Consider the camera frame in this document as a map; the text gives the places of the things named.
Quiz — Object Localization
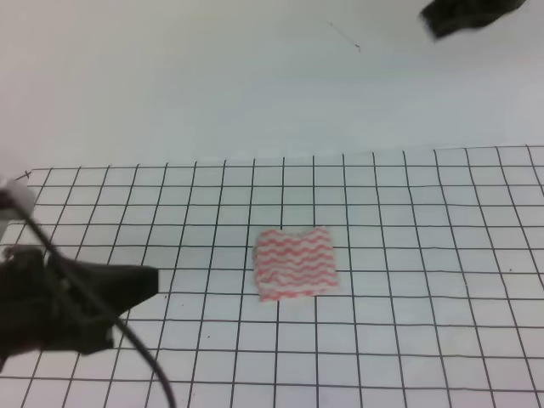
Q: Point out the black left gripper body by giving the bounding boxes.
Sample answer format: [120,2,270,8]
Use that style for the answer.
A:
[1,246,114,366]

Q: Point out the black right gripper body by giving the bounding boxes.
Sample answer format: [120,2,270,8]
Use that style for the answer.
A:
[420,0,525,39]

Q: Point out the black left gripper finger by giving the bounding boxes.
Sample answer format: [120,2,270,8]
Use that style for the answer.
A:
[47,257,159,317]

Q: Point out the pink wavy striped towel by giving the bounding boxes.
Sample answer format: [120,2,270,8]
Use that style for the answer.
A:
[252,226,339,303]

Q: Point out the white grid tablecloth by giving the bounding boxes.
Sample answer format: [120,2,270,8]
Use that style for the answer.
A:
[22,146,543,407]

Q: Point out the black left camera cable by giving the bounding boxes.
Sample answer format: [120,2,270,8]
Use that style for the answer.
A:
[0,190,178,408]

